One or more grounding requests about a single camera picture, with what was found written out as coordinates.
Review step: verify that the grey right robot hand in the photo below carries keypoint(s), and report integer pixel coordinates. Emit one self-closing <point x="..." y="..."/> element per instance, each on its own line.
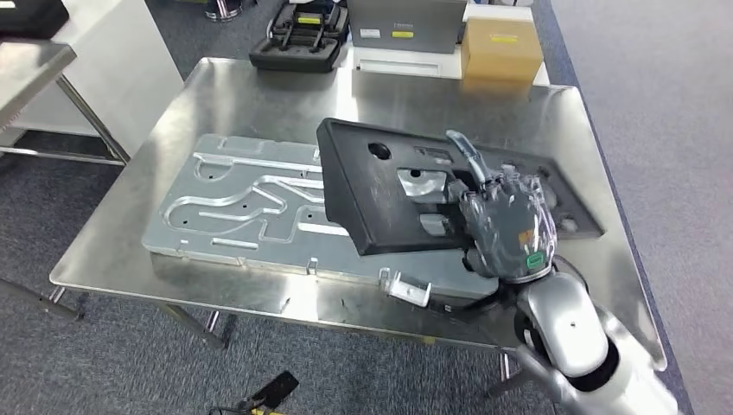
<point x="509" y="229"/>

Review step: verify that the black plastic plate frame part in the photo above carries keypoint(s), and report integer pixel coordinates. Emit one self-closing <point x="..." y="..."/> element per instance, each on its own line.
<point x="355" y="189"/>

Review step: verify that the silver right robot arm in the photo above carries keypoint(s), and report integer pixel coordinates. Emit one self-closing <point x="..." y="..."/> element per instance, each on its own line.
<point x="567" y="326"/>

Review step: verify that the stainless steel workbench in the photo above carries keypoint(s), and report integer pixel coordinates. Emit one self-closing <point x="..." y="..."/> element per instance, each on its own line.
<point x="258" y="97"/>

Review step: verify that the brown cardboard box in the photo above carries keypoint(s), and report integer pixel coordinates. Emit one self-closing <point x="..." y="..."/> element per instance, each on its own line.
<point x="498" y="57"/>

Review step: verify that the grey box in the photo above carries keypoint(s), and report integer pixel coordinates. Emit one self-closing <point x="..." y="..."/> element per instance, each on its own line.
<point x="412" y="17"/>

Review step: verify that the black foam case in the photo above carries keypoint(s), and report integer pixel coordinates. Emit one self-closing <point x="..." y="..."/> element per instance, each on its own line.
<point x="286" y="60"/>

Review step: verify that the stamped sheet metal panel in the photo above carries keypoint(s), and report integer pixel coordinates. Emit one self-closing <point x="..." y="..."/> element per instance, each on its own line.
<point x="229" y="229"/>

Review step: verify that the yellow floor tape marking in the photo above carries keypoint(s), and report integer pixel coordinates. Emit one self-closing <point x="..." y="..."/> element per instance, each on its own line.
<point x="269" y="412"/>

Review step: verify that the chrome stand base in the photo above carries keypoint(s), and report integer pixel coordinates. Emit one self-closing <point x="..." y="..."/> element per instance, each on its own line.
<point x="223" y="8"/>

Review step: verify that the white cabinet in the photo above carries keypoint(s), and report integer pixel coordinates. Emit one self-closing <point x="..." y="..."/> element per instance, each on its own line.
<point x="131" y="68"/>

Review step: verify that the black right wrist camera bracket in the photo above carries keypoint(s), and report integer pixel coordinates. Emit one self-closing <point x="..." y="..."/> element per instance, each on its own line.
<point x="458" y="309"/>

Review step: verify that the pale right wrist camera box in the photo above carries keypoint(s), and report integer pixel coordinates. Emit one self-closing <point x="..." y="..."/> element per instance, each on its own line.
<point x="409" y="292"/>

